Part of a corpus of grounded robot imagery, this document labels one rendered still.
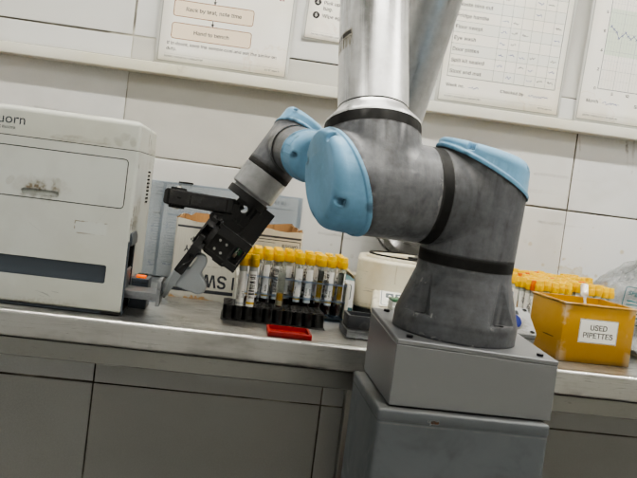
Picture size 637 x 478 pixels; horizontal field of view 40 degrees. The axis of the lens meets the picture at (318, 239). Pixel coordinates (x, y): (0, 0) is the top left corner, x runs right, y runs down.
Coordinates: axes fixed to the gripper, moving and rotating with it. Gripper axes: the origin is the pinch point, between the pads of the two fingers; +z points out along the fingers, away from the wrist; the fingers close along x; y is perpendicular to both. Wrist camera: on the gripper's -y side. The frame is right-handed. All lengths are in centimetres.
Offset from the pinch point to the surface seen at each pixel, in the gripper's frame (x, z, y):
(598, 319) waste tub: 0, -39, 61
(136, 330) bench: -8.4, 6.4, 0.5
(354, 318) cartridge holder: 0.4, -14.2, 27.7
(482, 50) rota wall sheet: 58, -78, 26
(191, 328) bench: -7.9, 1.4, 7.0
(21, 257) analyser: -4.2, 8.4, -19.9
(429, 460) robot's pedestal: -45, -8, 35
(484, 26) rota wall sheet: 58, -83, 23
